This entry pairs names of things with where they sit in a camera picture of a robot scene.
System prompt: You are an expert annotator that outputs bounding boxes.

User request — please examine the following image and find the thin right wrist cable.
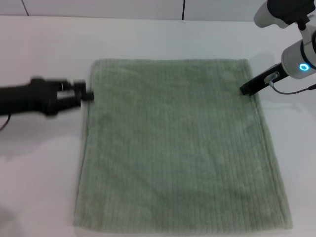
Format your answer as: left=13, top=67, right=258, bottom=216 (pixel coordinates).
left=263, top=72, right=316, bottom=94

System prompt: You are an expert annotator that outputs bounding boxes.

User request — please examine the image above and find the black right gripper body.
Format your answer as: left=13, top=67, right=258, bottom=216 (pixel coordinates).
left=255, top=63, right=287, bottom=92

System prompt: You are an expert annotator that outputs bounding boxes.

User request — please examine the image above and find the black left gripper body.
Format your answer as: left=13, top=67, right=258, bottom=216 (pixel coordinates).
left=0, top=78, right=60, bottom=117

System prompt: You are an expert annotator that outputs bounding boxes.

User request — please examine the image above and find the thin wrist cable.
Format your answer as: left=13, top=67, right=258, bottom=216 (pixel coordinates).
left=0, top=115, right=11, bottom=131
left=263, top=72, right=316, bottom=94

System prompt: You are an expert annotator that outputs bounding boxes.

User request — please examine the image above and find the thin left wrist cable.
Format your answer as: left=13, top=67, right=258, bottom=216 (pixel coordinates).
left=0, top=115, right=11, bottom=131

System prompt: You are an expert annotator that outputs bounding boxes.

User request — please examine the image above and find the green ribbed towel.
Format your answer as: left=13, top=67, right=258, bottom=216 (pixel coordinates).
left=73, top=58, right=294, bottom=228

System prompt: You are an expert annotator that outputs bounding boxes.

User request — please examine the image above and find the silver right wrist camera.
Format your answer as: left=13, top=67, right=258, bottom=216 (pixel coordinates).
left=254, top=0, right=314, bottom=28

